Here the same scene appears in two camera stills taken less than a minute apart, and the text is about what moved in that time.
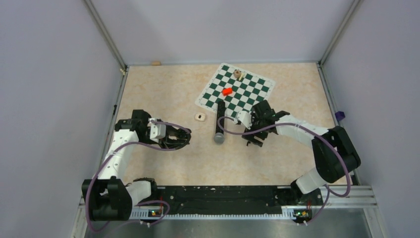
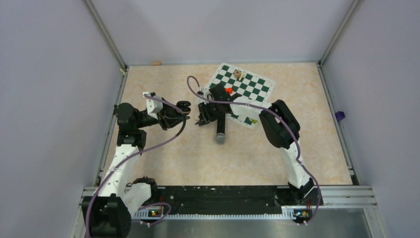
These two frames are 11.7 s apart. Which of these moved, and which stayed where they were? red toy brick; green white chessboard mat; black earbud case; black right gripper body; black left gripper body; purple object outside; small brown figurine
Moved: black left gripper body; black earbud case; black right gripper body
Stayed: green white chessboard mat; purple object outside; red toy brick; small brown figurine
